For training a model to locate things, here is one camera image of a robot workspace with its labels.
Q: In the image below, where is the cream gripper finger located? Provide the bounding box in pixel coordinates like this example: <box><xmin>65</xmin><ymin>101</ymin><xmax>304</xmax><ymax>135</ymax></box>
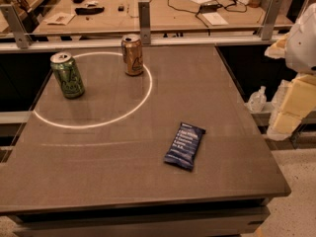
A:
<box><xmin>265</xmin><ymin>34</ymin><xmax>288</xmax><ymax>59</ymax></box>
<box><xmin>267</xmin><ymin>74</ymin><xmax>316</xmax><ymax>141</ymax></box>

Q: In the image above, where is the green soda can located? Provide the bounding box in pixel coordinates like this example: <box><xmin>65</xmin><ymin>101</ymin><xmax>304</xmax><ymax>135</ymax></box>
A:
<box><xmin>50</xmin><ymin>51</ymin><xmax>85</xmax><ymax>99</ymax></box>

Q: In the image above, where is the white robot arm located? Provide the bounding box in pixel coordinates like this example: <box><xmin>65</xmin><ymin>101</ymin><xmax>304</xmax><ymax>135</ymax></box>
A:
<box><xmin>265</xmin><ymin>3</ymin><xmax>316</xmax><ymax>141</ymax></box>

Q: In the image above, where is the orange soda can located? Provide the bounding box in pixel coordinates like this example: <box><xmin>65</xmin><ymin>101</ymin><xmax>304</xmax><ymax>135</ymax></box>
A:
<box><xmin>121</xmin><ymin>35</ymin><xmax>143</xmax><ymax>76</ymax></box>

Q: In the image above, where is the clear sanitizer bottle left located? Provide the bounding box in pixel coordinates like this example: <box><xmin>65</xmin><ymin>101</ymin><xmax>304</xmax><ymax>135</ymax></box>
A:
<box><xmin>247</xmin><ymin>86</ymin><xmax>267</xmax><ymax>113</ymax></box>

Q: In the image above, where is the white card on desk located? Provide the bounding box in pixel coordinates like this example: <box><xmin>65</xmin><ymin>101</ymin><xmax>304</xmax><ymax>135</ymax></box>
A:
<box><xmin>202</xmin><ymin>12</ymin><xmax>228</xmax><ymax>26</ymax></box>

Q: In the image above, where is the black power adapter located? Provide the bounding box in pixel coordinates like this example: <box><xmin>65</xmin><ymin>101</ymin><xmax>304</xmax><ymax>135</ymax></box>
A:
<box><xmin>199</xmin><ymin>3</ymin><xmax>221</xmax><ymax>13</ymax></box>

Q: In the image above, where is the wooden background desk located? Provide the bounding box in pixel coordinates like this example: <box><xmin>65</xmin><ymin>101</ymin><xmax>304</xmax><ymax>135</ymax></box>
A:
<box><xmin>35</xmin><ymin>0</ymin><xmax>266</xmax><ymax>36</ymax></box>

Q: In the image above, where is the blue snack bar wrapper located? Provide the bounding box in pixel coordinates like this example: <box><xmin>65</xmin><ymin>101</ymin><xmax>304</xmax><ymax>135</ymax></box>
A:
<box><xmin>164</xmin><ymin>122</ymin><xmax>205</xmax><ymax>171</ymax></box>

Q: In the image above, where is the black tool on desk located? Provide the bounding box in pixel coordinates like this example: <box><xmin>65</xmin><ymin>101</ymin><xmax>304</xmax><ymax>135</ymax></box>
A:
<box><xmin>75</xmin><ymin>6</ymin><xmax>105</xmax><ymax>15</ymax></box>

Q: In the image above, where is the beige envelope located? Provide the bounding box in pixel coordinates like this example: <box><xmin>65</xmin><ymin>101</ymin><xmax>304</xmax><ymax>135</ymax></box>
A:
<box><xmin>44</xmin><ymin>12</ymin><xmax>75</xmax><ymax>26</ymax></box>

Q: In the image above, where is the metal bracket right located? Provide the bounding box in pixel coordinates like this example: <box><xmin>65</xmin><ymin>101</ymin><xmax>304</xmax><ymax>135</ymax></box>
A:
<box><xmin>258</xmin><ymin>0</ymin><xmax>283</xmax><ymax>40</ymax></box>

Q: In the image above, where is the metal bracket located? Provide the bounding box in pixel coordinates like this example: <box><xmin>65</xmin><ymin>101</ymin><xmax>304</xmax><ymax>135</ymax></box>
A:
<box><xmin>258</xmin><ymin>0</ymin><xmax>283</xmax><ymax>40</ymax></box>
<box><xmin>138</xmin><ymin>1</ymin><xmax>151</xmax><ymax>44</ymax></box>
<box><xmin>0</xmin><ymin>4</ymin><xmax>32</xmax><ymax>49</ymax></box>

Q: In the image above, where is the black cable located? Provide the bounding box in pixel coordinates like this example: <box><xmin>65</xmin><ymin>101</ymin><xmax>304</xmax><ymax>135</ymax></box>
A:
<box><xmin>166</xmin><ymin>0</ymin><xmax>248</xmax><ymax>29</ymax></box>

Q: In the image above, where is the metal bracket middle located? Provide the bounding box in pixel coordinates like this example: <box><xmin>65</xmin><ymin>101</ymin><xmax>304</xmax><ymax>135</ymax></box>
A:
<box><xmin>138</xmin><ymin>1</ymin><xmax>151</xmax><ymax>44</ymax></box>

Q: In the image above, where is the metal rail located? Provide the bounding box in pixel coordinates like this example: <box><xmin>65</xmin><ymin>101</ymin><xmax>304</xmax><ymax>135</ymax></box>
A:
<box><xmin>0</xmin><ymin>33</ymin><xmax>287</xmax><ymax>53</ymax></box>

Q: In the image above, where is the metal bracket left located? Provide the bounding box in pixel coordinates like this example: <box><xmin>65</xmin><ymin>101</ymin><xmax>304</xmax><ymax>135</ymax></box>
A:
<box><xmin>0</xmin><ymin>4</ymin><xmax>32</xmax><ymax>49</ymax></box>

